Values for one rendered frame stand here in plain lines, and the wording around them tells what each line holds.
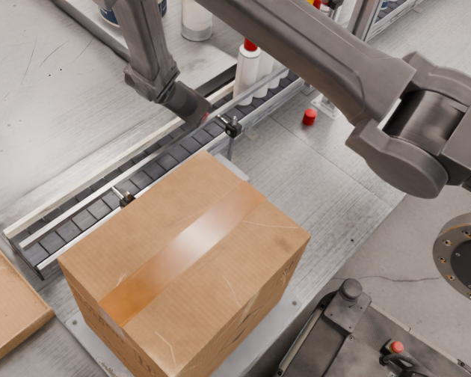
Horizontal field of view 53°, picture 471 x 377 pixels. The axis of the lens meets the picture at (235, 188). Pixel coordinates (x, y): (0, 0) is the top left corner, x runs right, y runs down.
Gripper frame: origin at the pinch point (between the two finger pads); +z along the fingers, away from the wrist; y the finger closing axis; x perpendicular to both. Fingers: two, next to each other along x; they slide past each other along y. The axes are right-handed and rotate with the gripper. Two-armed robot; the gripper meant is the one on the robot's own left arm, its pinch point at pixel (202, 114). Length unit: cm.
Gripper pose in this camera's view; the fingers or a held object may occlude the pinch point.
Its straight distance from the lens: 113.4
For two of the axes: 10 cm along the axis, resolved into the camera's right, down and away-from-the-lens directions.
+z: 3.5, 0.9, 9.3
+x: -5.9, 8.0, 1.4
